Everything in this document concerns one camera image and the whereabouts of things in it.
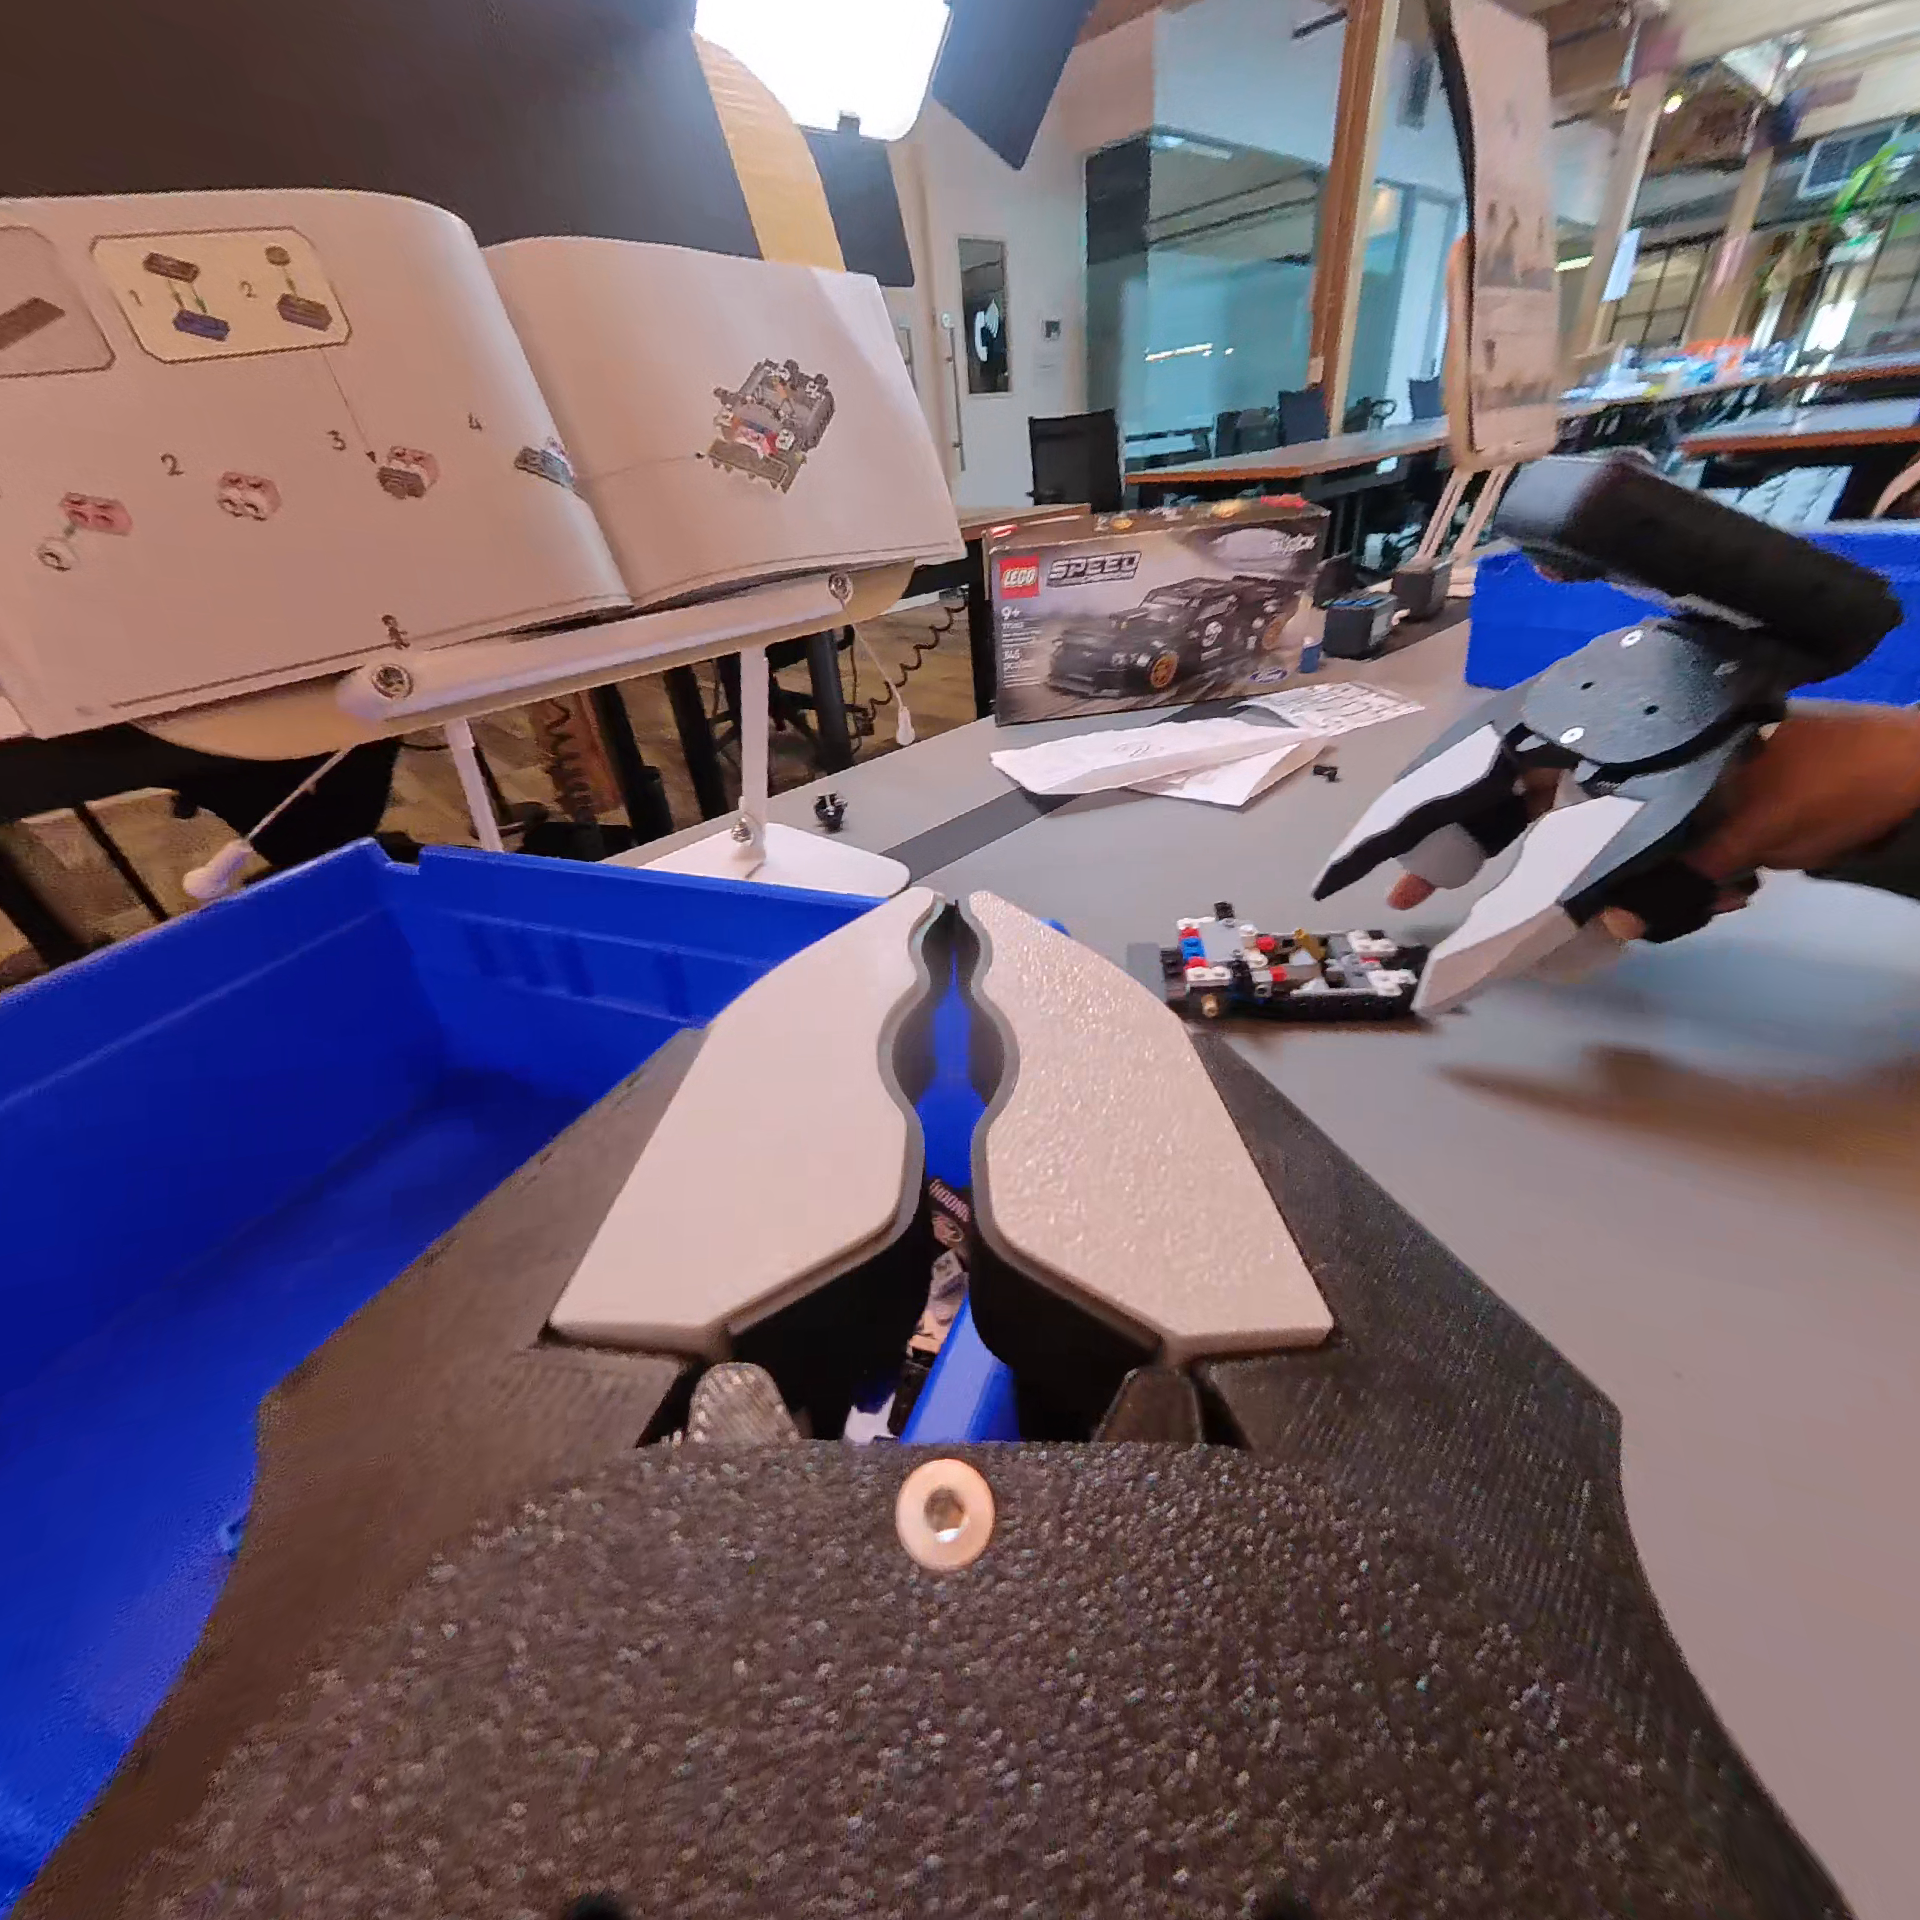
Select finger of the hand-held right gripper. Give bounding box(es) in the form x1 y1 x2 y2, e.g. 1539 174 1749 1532
1405 791 1659 1022
1308 708 1567 910

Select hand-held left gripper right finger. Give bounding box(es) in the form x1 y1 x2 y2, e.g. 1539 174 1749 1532
959 884 1343 1417

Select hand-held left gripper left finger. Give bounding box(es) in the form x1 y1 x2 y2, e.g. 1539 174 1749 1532
548 883 956 1412

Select lego car model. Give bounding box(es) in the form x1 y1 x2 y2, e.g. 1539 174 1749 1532
1159 903 1436 1031

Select blue plastic bin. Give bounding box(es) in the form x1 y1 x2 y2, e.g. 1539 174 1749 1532
0 835 1058 1920
1463 520 1920 712

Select lego set box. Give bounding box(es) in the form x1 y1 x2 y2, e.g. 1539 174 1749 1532
987 496 1335 732

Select lego instruction booklet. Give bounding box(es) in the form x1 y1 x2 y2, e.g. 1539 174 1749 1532
0 188 970 745

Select white paper sheets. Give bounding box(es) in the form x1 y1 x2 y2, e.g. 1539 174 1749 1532
987 679 1429 814

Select wooden background desks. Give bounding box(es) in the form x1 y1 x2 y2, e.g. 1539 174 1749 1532
1120 355 1920 505

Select black office chair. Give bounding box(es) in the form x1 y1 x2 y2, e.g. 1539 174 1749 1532
1025 409 1131 520

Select hanging banner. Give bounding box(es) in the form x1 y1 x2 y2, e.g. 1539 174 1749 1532
1434 0 1567 423

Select white book stand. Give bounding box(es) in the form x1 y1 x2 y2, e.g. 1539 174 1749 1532
176 566 924 907

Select studio light panel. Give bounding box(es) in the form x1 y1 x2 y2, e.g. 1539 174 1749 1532
692 0 964 146

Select wooden post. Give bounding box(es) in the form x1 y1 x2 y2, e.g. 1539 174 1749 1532
1298 0 1405 450

